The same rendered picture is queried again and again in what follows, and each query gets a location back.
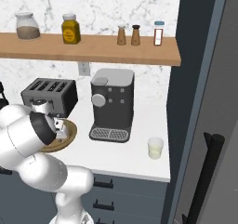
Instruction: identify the dark blue tall cabinet panel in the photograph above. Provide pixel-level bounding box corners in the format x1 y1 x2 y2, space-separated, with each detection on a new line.
160 0 218 224

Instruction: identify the glass of lemonade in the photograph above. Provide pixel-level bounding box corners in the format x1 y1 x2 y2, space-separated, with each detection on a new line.
147 136 165 161

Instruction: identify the wooden shaker with white top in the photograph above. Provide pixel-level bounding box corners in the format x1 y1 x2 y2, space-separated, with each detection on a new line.
116 24 127 46

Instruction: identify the black kettle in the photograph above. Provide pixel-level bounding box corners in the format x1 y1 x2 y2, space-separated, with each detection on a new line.
0 81 10 110

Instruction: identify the black drawer handle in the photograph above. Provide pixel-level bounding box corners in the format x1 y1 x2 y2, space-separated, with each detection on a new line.
93 178 114 190
92 199 115 212
0 166 13 177
95 217 112 224

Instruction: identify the yellow jar with white lid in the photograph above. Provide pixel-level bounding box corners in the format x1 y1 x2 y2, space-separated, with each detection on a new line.
60 13 82 46

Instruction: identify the grey fridge door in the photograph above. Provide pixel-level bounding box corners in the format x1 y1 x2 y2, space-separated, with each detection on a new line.
173 0 238 224

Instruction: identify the white wall socket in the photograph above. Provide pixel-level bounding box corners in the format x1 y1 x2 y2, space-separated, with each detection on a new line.
77 61 91 77

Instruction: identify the black four-slot toaster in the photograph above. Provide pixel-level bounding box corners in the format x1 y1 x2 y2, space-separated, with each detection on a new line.
20 77 79 118

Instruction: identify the white spice bottle blue lid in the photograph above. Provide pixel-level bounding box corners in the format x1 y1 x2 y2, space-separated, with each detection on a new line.
152 20 165 46

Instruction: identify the wooden shaker with dark top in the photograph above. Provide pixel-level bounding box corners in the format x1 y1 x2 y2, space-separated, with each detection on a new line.
130 24 141 46

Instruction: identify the wooden wall shelf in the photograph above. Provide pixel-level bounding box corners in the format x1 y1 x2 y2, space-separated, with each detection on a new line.
0 32 182 67

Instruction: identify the black fridge door handle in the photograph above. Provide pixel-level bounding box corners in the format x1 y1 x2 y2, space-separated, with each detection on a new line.
181 131 226 224

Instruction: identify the dark grey coffee machine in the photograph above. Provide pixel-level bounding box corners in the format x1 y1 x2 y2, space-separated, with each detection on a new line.
88 68 136 144

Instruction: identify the glass jar with brown filling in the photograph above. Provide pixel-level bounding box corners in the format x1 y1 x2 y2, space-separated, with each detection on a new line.
14 11 42 41

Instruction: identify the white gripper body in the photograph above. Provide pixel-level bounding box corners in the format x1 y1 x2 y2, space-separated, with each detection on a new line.
52 116 70 141

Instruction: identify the round wooden bowl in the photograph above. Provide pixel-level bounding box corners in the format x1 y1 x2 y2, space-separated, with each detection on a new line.
39 118 79 154

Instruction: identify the dark blue drawer front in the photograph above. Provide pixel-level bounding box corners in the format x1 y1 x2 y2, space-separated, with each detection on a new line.
91 173 171 202
81 192 167 219

